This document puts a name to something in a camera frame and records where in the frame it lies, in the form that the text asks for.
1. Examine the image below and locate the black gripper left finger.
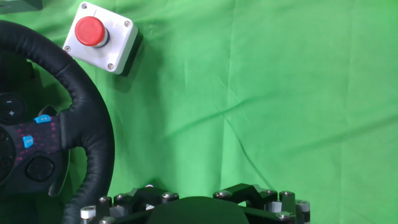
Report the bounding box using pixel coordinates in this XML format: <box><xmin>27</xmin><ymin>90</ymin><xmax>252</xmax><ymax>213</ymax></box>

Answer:
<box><xmin>80</xmin><ymin>185</ymin><xmax>180</xmax><ymax>224</ymax></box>

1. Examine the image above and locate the black leather steering wheel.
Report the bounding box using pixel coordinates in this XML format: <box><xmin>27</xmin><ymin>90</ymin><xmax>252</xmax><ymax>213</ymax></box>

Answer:
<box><xmin>0</xmin><ymin>20</ymin><xmax>116</xmax><ymax>224</ymax></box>

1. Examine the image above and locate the green cloth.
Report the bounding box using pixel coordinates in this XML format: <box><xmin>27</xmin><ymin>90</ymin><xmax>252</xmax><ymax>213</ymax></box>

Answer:
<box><xmin>0</xmin><ymin>0</ymin><xmax>398</xmax><ymax>224</ymax></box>

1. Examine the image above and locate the black steering wheel base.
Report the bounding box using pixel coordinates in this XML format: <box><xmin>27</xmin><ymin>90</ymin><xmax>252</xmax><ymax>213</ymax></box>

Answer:
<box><xmin>0</xmin><ymin>0</ymin><xmax>44</xmax><ymax>94</ymax></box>

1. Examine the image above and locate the white box red mushroom button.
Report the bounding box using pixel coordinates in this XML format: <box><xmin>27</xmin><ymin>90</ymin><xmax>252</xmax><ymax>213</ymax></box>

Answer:
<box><xmin>62</xmin><ymin>1</ymin><xmax>144</xmax><ymax>77</ymax></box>

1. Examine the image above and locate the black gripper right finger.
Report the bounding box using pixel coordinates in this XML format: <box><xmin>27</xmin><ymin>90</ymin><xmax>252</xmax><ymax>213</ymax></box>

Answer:
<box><xmin>213</xmin><ymin>183</ymin><xmax>311</xmax><ymax>224</ymax></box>

